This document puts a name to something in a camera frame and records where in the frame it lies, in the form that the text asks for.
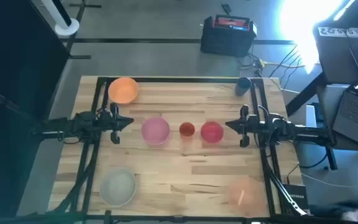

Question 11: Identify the grey side desk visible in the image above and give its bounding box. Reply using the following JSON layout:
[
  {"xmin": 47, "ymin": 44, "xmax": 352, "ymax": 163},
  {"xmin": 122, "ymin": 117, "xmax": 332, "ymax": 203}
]
[{"xmin": 285, "ymin": 71, "xmax": 358, "ymax": 171}]

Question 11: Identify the person's hand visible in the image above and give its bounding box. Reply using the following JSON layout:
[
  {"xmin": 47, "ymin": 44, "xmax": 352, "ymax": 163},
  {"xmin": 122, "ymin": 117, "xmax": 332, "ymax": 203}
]
[{"xmin": 342, "ymin": 207, "xmax": 358, "ymax": 223}]

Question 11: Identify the white box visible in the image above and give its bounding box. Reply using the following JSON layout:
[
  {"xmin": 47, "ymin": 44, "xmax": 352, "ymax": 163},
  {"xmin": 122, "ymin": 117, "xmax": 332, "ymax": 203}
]
[{"xmin": 305, "ymin": 104, "xmax": 318, "ymax": 128}]

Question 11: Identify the pink bowl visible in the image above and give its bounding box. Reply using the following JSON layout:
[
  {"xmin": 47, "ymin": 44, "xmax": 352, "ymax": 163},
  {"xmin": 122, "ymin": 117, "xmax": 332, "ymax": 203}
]
[{"xmin": 140, "ymin": 116, "xmax": 171, "ymax": 146}]

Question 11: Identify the black floor cable bundle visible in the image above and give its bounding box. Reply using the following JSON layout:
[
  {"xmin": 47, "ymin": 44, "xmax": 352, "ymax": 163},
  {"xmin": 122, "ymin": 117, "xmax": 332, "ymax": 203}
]
[{"xmin": 237, "ymin": 43, "xmax": 303, "ymax": 90}]

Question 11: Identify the large black cabinet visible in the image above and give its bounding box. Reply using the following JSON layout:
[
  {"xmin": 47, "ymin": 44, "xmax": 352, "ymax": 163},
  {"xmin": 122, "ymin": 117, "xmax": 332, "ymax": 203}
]
[{"xmin": 0, "ymin": 0, "xmax": 71, "ymax": 218}]

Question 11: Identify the opaque orange bowl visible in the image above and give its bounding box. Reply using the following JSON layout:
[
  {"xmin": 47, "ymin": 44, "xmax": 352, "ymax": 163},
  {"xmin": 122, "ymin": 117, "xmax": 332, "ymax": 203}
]
[{"xmin": 108, "ymin": 77, "xmax": 139, "ymax": 105}]

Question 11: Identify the red and black power station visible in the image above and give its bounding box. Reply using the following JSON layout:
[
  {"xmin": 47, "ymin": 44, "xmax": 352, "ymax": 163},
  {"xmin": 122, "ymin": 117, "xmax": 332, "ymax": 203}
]
[{"xmin": 200, "ymin": 14, "xmax": 259, "ymax": 58}]

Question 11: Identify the white paper marker strip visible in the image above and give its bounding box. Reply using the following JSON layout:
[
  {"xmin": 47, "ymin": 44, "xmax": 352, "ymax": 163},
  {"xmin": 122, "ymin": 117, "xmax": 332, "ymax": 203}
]
[{"xmin": 318, "ymin": 27, "xmax": 358, "ymax": 39}]

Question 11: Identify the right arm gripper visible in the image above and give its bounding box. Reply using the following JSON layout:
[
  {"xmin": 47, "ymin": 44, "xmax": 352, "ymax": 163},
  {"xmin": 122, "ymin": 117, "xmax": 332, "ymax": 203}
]
[{"xmin": 224, "ymin": 104, "xmax": 260, "ymax": 148}]

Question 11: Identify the translucent orange bowl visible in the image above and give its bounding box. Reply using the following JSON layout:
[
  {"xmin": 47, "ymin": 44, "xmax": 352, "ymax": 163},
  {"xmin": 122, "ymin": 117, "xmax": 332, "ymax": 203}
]
[{"xmin": 227, "ymin": 177, "xmax": 265, "ymax": 217}]

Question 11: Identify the black aluminium table frame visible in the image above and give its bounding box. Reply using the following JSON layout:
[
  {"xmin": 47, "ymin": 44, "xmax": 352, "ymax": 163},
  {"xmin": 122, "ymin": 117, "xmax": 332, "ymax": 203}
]
[{"xmin": 17, "ymin": 76, "xmax": 313, "ymax": 224}]

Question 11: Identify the grey bowl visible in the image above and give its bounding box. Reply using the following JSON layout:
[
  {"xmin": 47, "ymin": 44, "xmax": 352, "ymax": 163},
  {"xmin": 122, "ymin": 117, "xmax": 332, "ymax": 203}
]
[{"xmin": 99, "ymin": 167, "xmax": 137, "ymax": 208}]

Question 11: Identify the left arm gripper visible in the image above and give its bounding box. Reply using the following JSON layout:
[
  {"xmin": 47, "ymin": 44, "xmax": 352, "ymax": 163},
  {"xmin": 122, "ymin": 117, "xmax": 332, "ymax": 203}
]
[{"xmin": 99, "ymin": 103, "xmax": 135, "ymax": 145}]

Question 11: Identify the black floor tape strip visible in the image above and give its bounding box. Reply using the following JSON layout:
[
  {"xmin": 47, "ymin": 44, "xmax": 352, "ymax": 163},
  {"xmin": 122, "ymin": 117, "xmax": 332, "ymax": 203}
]
[{"xmin": 59, "ymin": 37, "xmax": 295, "ymax": 45}]

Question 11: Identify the yellow floor cable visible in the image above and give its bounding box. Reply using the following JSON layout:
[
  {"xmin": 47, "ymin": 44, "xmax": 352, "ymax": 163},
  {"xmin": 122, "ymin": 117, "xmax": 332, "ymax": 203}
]
[{"xmin": 259, "ymin": 59, "xmax": 306, "ymax": 68}]

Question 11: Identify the dark blue cup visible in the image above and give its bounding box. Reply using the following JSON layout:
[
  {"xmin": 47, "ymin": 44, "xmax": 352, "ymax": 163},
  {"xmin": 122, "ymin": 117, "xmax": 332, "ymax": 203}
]
[{"xmin": 234, "ymin": 76, "xmax": 253, "ymax": 97}]

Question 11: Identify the open grey laptop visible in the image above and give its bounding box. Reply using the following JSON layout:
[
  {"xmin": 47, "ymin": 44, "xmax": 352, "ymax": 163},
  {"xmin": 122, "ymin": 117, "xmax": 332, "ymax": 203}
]
[{"xmin": 333, "ymin": 70, "xmax": 358, "ymax": 152}]

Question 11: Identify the large red bowl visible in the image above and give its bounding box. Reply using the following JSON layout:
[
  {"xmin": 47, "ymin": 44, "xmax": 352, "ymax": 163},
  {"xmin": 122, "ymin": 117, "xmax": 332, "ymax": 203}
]
[{"xmin": 200, "ymin": 121, "xmax": 224, "ymax": 144}]

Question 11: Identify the small red-orange ball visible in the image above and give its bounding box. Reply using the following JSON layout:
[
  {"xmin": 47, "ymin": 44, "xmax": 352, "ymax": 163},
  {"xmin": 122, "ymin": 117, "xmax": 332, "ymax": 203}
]
[{"xmin": 178, "ymin": 121, "xmax": 196, "ymax": 138}]

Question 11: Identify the white tower fan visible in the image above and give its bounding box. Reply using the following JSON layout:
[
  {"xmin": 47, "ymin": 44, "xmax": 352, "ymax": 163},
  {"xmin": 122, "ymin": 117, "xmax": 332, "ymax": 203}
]
[{"xmin": 40, "ymin": 0, "xmax": 80, "ymax": 37}]

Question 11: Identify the black network switch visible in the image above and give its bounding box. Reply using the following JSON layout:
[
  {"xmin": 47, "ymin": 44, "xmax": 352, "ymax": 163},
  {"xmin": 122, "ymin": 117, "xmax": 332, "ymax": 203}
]
[{"xmin": 283, "ymin": 183, "xmax": 309, "ymax": 211}]

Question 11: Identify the white floor cable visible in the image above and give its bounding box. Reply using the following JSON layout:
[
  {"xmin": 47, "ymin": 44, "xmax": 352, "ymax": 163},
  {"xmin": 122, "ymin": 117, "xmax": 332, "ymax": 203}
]
[{"xmin": 301, "ymin": 172, "xmax": 358, "ymax": 189}]

